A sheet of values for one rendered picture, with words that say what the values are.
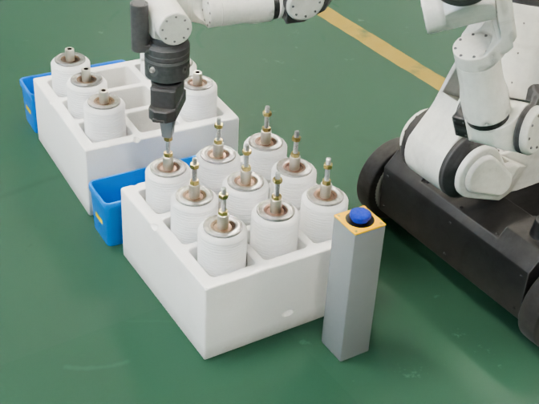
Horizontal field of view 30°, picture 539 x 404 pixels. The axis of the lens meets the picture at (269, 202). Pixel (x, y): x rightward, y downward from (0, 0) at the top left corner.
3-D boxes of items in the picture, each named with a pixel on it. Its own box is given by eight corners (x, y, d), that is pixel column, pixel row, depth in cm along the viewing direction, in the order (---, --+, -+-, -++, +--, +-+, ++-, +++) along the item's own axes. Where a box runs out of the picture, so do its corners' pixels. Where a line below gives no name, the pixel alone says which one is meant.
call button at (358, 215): (362, 212, 189) (362, 204, 187) (374, 224, 186) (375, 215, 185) (344, 218, 187) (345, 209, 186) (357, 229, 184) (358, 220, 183)
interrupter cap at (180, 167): (177, 156, 214) (177, 154, 213) (192, 174, 208) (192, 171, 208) (144, 163, 211) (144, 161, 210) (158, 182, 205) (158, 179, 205)
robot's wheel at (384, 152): (415, 196, 251) (426, 127, 240) (428, 206, 247) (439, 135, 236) (351, 219, 241) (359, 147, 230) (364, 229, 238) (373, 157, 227)
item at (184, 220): (173, 252, 215) (172, 181, 205) (218, 255, 215) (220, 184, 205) (168, 280, 207) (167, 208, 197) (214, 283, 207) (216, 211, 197)
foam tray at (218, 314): (272, 209, 243) (275, 146, 233) (365, 301, 216) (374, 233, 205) (123, 254, 225) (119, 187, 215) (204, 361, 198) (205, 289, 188)
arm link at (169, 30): (182, 42, 200) (182, -11, 193) (197, 66, 191) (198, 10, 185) (126, 49, 196) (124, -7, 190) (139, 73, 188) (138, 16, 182)
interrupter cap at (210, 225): (215, 244, 189) (216, 240, 188) (196, 223, 194) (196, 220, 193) (249, 232, 192) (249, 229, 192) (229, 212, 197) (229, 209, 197)
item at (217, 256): (212, 321, 197) (213, 247, 187) (188, 293, 204) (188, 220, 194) (253, 305, 202) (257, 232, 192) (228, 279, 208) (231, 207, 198)
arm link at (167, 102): (182, 126, 196) (182, 70, 189) (134, 120, 197) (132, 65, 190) (196, 96, 206) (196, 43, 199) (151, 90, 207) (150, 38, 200)
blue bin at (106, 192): (204, 194, 247) (205, 152, 240) (224, 217, 239) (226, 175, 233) (89, 224, 234) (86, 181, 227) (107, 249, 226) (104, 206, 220)
